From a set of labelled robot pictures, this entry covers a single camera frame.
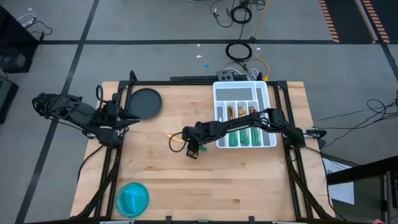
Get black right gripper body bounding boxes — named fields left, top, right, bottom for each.
left=182, top=123, right=208, bottom=152

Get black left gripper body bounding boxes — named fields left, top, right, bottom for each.
left=104, top=101, right=123, bottom=129

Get dark grey round plate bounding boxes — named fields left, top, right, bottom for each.
left=127, top=88, right=163, bottom=120

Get black flat floor bar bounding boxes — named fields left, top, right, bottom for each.
left=170, top=75, right=218, bottom=82

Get white plastic cutlery tray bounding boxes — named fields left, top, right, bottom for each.
left=212, top=80, right=278, bottom=149

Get grey power strip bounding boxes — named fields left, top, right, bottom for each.
left=216, top=70, right=235, bottom=82

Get teal translucent round plate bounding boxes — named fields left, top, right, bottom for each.
left=115, top=182, right=150, bottom=218

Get dark floor case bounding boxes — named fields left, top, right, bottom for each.
left=0, top=77, right=19, bottom=124

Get dark grey box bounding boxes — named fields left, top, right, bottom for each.
left=0, top=52, right=26, bottom=72

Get large black cabinet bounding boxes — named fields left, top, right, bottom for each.
left=0, top=6, right=40, bottom=74

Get white paper sheet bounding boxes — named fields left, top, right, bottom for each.
left=322, top=157, right=355, bottom=205

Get black side desk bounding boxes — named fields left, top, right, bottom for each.
left=325, top=154, right=398, bottom=224

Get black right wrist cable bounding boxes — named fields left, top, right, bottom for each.
left=169, top=132, right=188, bottom=154

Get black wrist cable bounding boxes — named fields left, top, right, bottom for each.
left=95, top=83, right=105, bottom=103
left=169, top=132, right=188, bottom=154

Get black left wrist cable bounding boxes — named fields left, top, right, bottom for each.
left=95, top=83, right=105, bottom=103

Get black arm base cable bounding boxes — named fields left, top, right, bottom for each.
left=76, top=143, right=108, bottom=183

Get large black cable coil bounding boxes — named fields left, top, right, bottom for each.
left=224, top=41, right=253, bottom=63

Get yellow curved cable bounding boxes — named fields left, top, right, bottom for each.
left=253, top=53, right=271, bottom=81

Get thin black floor cable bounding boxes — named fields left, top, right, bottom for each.
left=24, top=19, right=53, bottom=42

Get white floor cable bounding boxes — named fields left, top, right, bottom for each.
left=15, top=12, right=37, bottom=28

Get thin cable white plug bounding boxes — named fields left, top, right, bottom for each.
left=210, top=0, right=234, bottom=29

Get small black cable coil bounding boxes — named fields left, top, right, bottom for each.
left=229, top=4, right=252, bottom=25

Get yellow hanging cable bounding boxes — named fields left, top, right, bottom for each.
left=252, top=0, right=270, bottom=40

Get tangled black floor cables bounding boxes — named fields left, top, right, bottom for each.
left=310, top=98, right=398, bottom=154

